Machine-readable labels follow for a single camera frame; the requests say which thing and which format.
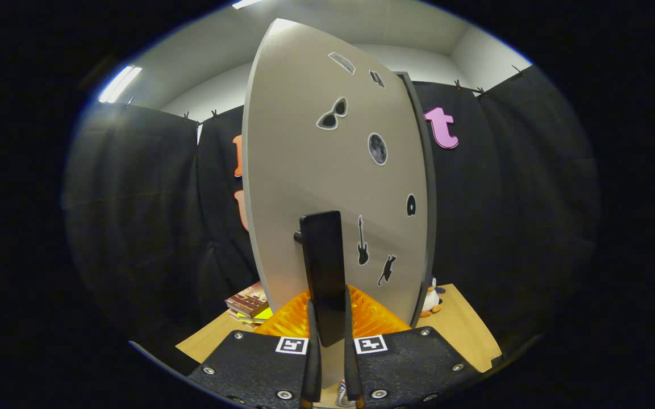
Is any black cabinet door handle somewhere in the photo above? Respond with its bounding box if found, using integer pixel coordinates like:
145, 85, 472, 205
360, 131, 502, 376
294, 211, 348, 348

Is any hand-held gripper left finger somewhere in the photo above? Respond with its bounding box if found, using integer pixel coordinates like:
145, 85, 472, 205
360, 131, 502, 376
186, 290, 323, 409

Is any black backdrop cloth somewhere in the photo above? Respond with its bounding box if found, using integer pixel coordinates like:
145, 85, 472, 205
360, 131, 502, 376
63, 65, 600, 370

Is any brown book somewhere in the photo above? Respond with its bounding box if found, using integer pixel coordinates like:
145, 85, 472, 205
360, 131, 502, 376
225, 282, 271, 319

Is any beige shoe cabinet door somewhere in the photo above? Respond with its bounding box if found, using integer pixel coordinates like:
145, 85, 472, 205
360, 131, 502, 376
242, 18, 430, 393

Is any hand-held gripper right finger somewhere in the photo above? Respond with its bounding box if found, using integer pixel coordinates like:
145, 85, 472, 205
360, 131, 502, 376
341, 286, 478, 409

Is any yellow book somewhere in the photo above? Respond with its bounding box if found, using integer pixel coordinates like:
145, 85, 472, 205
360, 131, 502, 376
241, 307, 274, 328

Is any dark grey shoe cabinet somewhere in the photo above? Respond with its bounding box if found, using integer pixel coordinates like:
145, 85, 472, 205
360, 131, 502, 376
394, 71, 439, 328

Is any row of black cloth clips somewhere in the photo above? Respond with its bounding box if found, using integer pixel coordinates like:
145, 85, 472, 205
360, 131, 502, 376
126, 65, 524, 123

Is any narrow ceiling light strip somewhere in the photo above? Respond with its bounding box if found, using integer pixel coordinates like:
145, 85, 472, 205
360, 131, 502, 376
98, 65, 143, 104

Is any penguin plush toy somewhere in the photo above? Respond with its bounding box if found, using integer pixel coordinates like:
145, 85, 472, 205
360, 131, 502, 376
420, 277, 446, 318

